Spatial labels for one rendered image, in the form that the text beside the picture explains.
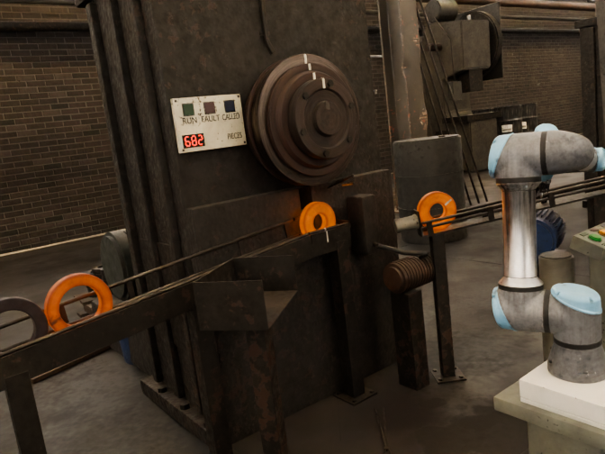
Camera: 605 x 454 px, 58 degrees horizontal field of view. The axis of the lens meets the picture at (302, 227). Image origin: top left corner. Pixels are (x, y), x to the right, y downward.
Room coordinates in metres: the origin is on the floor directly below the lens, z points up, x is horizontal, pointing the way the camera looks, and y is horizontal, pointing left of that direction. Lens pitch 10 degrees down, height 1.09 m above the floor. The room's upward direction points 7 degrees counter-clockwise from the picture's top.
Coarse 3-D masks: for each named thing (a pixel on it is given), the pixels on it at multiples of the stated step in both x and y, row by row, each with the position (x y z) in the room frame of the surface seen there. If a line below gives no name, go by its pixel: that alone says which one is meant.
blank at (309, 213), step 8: (304, 208) 2.05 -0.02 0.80; (312, 208) 2.04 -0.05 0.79; (320, 208) 2.06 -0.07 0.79; (328, 208) 2.08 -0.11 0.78; (304, 216) 2.02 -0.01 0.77; (312, 216) 2.04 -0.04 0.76; (328, 216) 2.08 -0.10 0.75; (304, 224) 2.01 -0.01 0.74; (312, 224) 2.04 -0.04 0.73; (328, 224) 2.08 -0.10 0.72; (304, 232) 2.02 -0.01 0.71
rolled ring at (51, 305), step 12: (72, 276) 1.52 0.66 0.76; (84, 276) 1.54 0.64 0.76; (60, 288) 1.49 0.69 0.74; (96, 288) 1.55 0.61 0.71; (108, 288) 1.57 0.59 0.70; (48, 300) 1.47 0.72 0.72; (108, 300) 1.57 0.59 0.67; (48, 312) 1.46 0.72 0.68; (96, 312) 1.57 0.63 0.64; (60, 324) 1.48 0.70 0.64
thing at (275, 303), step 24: (240, 264) 1.69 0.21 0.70; (264, 264) 1.66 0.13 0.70; (288, 264) 1.63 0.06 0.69; (216, 288) 1.43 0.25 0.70; (240, 288) 1.40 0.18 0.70; (264, 288) 1.66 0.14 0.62; (288, 288) 1.64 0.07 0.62; (216, 312) 1.43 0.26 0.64; (240, 312) 1.41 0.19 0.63; (264, 312) 1.39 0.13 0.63; (264, 336) 1.52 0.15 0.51; (264, 360) 1.53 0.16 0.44; (264, 384) 1.53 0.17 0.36; (264, 408) 1.53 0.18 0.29; (264, 432) 1.54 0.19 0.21
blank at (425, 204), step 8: (432, 192) 2.16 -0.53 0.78; (440, 192) 2.15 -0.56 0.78; (424, 200) 2.14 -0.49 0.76; (432, 200) 2.15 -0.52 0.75; (440, 200) 2.15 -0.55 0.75; (448, 200) 2.15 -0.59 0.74; (424, 208) 2.14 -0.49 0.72; (448, 208) 2.15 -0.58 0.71; (424, 216) 2.14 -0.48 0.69; (440, 216) 2.17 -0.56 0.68; (424, 224) 2.14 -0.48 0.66; (448, 224) 2.15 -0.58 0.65
